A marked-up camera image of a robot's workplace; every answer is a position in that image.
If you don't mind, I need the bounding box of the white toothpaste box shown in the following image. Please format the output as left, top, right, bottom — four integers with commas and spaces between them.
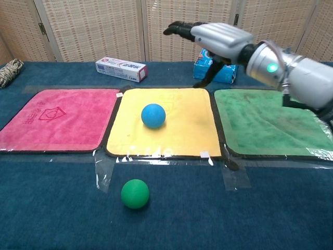
95, 56, 148, 83

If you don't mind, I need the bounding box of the twine rope bundle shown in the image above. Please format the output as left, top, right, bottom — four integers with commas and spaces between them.
0, 58, 25, 89

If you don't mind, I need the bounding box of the blue cookie box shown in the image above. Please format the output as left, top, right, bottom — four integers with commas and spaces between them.
193, 47, 238, 84

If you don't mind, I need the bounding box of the pink towel mat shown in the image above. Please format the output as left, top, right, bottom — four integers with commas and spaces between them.
0, 89, 121, 154

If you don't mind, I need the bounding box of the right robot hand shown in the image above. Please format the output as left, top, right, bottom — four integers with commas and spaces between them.
163, 21, 254, 89

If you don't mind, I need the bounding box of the green ball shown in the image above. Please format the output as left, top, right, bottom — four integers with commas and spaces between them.
121, 179, 150, 210

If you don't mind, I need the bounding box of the blue ball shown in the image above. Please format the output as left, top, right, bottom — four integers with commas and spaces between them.
140, 103, 167, 129

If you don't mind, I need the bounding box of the woven folding screen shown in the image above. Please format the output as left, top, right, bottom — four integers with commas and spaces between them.
0, 0, 333, 63

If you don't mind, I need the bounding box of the yellow towel mat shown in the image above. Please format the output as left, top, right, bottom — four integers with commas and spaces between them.
103, 87, 225, 159

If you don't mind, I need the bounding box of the green towel mat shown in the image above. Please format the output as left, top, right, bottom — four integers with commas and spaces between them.
212, 88, 333, 161

